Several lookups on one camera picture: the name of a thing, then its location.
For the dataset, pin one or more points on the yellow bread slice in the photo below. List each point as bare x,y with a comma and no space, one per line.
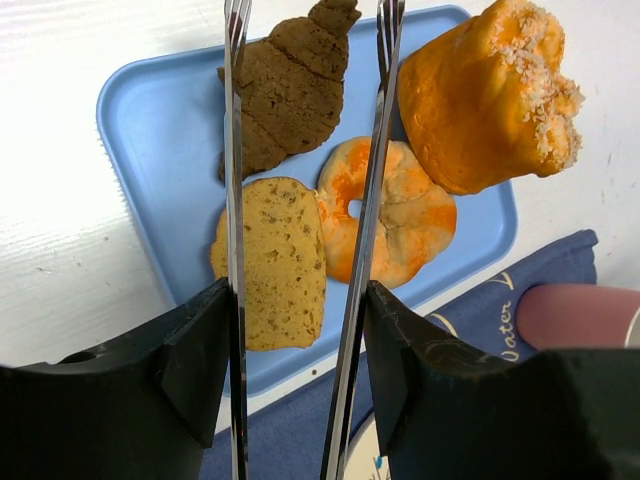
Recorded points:
285,265

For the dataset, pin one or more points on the light blue tray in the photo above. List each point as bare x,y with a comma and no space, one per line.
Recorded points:
161,120

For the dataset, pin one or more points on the pink mug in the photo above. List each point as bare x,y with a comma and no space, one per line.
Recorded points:
577,316

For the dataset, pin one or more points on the stainless steel tongs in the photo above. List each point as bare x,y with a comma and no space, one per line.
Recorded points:
389,27

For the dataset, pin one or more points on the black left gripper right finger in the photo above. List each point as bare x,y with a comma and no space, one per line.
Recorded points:
447,410

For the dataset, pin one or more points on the blue cloth placemat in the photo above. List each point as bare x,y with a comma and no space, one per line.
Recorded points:
286,438

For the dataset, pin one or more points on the orange striped round bun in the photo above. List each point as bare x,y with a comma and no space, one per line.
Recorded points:
416,221

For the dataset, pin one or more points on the cream and blue plate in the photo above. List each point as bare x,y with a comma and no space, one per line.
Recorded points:
364,461

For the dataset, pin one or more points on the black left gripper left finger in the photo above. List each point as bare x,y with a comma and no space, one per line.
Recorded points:
142,405

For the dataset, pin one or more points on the brown chocolate croissant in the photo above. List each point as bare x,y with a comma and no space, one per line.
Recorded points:
291,84

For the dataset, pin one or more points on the sugar-topped tall orange bun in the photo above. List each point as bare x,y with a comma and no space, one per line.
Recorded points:
486,101

